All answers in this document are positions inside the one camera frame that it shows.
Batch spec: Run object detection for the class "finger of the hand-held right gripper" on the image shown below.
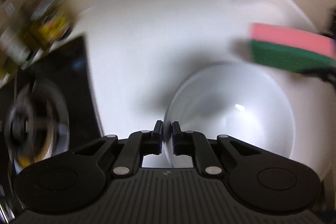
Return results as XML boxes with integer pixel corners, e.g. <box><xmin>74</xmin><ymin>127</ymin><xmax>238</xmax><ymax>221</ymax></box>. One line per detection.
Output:
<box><xmin>300</xmin><ymin>67</ymin><xmax>336</xmax><ymax>88</ymax></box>
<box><xmin>318</xmin><ymin>7</ymin><xmax>336</xmax><ymax>38</ymax></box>

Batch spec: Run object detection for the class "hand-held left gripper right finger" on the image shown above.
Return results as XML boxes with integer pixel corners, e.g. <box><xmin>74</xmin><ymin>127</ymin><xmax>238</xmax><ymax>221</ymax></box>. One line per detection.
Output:
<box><xmin>172</xmin><ymin>121</ymin><xmax>263</xmax><ymax>179</ymax></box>

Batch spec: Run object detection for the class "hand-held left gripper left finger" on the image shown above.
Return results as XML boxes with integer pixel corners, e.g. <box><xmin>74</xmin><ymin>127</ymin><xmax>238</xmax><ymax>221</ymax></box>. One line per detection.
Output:
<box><xmin>72</xmin><ymin>120</ymin><xmax>164</xmax><ymax>179</ymax></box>

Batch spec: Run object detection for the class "pink and green sponge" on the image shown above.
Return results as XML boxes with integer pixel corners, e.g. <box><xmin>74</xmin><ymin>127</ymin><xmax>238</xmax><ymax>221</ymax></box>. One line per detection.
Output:
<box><xmin>248</xmin><ymin>23</ymin><xmax>336</xmax><ymax>75</ymax></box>

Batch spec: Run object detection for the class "white ceramic bowl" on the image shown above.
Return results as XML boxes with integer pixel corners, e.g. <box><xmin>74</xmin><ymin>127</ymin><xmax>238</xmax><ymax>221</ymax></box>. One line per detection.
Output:
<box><xmin>163</xmin><ymin>62</ymin><xmax>296</xmax><ymax>169</ymax></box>

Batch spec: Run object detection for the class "black glass cooktop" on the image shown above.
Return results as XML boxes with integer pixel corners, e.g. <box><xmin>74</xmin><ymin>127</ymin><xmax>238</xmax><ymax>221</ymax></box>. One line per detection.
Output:
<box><xmin>0</xmin><ymin>35</ymin><xmax>106</xmax><ymax>224</ymax></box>

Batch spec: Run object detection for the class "gas burner with grate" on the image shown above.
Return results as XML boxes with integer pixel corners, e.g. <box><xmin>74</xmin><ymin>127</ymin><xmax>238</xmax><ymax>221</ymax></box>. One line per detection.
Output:
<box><xmin>5</xmin><ymin>79</ymin><xmax>70</xmax><ymax>165</ymax></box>

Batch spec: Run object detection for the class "jar with yellow label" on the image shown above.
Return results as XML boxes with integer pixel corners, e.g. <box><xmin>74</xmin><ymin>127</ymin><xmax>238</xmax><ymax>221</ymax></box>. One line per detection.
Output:
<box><xmin>29</xmin><ymin>0</ymin><xmax>80</xmax><ymax>46</ymax></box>

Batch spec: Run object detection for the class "dark bottle with black cap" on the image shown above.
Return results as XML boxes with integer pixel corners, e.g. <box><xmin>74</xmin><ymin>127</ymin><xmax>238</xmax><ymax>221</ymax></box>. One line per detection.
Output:
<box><xmin>22</xmin><ymin>21</ymin><xmax>53</xmax><ymax>54</ymax></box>

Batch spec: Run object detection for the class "clear bottle with yellow cap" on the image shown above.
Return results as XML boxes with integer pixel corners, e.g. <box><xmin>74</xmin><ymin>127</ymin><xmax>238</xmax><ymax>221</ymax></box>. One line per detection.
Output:
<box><xmin>0</xmin><ymin>26</ymin><xmax>35</xmax><ymax>67</ymax></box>

